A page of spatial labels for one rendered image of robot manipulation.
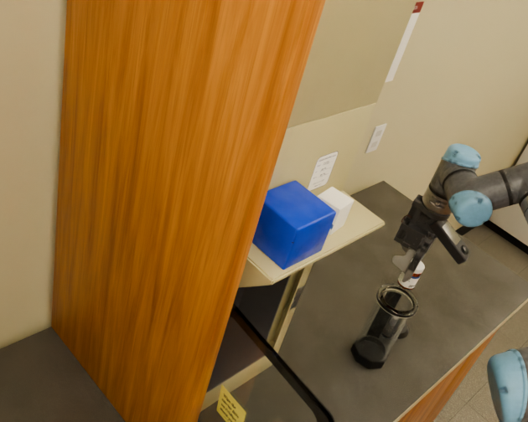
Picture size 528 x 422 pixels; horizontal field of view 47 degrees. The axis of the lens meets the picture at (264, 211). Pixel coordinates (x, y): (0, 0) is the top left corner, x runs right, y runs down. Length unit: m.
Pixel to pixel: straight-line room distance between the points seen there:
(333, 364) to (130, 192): 0.83
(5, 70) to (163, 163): 0.35
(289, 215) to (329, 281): 0.95
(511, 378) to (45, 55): 0.96
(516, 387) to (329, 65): 0.59
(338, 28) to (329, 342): 1.01
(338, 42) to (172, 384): 0.68
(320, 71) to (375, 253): 1.21
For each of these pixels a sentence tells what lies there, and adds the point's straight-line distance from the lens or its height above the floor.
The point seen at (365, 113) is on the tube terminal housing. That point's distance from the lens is 1.14.
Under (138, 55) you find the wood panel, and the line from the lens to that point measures 0.96.
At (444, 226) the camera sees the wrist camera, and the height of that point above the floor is 1.42.
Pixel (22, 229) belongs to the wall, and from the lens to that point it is 1.38.
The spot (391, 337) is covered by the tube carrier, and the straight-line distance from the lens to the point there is 1.63.
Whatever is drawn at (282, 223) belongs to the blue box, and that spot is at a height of 1.59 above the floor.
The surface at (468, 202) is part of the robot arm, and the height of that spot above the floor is 1.57.
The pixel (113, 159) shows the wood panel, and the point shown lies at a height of 1.55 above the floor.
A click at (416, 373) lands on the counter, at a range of 1.77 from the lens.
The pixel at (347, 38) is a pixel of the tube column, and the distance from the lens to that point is 0.97.
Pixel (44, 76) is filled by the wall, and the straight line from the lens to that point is 1.20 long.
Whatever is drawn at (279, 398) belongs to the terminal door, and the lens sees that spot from 1.07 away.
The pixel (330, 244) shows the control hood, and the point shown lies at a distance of 1.08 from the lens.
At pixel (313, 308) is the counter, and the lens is 1.79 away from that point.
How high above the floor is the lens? 2.16
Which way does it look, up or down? 36 degrees down
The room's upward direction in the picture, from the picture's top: 17 degrees clockwise
